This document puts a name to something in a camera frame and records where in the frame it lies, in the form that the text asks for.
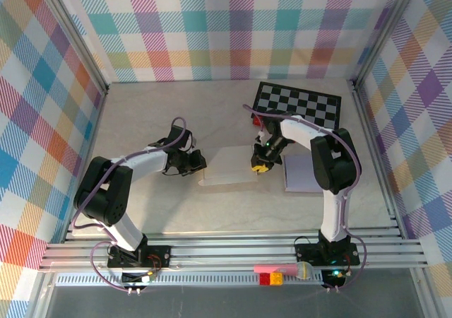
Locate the lavender white cardboard paper box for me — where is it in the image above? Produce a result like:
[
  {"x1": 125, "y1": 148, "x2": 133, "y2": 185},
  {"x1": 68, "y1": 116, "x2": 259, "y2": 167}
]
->
[{"x1": 197, "y1": 144, "x2": 261, "y2": 189}]

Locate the flat folded lavender paper box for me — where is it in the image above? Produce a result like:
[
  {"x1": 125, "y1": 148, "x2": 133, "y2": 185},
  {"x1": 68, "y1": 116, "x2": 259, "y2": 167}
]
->
[{"x1": 282, "y1": 154, "x2": 326, "y2": 194}]

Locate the black grey chessboard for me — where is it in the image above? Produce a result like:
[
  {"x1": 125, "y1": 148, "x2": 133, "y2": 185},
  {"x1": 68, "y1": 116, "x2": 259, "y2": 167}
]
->
[{"x1": 251, "y1": 81, "x2": 343, "y2": 131}]

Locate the pink toy microphone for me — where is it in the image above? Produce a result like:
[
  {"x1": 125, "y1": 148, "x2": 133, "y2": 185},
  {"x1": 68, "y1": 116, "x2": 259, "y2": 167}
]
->
[{"x1": 253, "y1": 261, "x2": 314, "y2": 281}]

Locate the black left controller board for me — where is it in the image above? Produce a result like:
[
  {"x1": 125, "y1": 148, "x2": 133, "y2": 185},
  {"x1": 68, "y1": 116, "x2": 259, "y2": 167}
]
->
[{"x1": 121, "y1": 271, "x2": 158, "y2": 286}]

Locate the black controller board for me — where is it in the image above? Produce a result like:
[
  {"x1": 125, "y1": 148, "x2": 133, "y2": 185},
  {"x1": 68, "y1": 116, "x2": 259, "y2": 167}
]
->
[
  {"x1": 321, "y1": 268, "x2": 350, "y2": 288},
  {"x1": 121, "y1": 271, "x2": 158, "y2": 286}
]

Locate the black right controller board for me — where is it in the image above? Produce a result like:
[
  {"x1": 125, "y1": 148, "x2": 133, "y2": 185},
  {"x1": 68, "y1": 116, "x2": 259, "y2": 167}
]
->
[{"x1": 321, "y1": 268, "x2": 350, "y2": 288}]

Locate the aluminium rail bed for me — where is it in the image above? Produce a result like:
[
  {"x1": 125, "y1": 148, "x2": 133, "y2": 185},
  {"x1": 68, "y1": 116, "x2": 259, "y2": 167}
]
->
[{"x1": 38, "y1": 225, "x2": 430, "y2": 273}]

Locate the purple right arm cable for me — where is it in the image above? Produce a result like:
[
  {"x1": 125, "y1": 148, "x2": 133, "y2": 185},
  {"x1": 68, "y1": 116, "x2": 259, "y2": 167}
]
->
[{"x1": 242, "y1": 104, "x2": 367, "y2": 294}]

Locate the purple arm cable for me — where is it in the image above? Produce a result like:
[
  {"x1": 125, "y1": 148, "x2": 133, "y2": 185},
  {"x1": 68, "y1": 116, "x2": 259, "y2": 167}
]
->
[
  {"x1": 242, "y1": 104, "x2": 367, "y2": 294},
  {"x1": 71, "y1": 116, "x2": 188, "y2": 294}
]

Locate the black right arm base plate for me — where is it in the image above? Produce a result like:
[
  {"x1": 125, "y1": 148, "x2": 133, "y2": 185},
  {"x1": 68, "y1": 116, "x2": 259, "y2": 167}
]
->
[{"x1": 294, "y1": 240, "x2": 362, "y2": 266}]

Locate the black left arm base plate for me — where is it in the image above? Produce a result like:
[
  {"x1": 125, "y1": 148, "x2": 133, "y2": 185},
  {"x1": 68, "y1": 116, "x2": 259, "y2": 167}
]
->
[{"x1": 107, "y1": 244, "x2": 173, "y2": 270}]

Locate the white slotted cable duct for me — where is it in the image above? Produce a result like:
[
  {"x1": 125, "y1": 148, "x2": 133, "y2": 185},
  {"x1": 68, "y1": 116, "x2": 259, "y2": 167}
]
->
[{"x1": 54, "y1": 273, "x2": 325, "y2": 288}]

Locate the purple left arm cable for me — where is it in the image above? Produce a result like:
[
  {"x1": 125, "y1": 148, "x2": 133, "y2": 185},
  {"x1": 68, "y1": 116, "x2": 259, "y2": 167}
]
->
[{"x1": 71, "y1": 116, "x2": 188, "y2": 294}]

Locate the aluminium frame post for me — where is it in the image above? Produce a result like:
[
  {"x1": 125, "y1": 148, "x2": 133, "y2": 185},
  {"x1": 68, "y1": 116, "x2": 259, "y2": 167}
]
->
[
  {"x1": 34, "y1": 0, "x2": 109, "y2": 96},
  {"x1": 352, "y1": 0, "x2": 423, "y2": 90}
]

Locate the aluminium frame leg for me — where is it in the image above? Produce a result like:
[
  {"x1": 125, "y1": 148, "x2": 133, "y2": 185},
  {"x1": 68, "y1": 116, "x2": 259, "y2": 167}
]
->
[
  {"x1": 28, "y1": 271, "x2": 59, "y2": 318},
  {"x1": 409, "y1": 268, "x2": 437, "y2": 318}
]

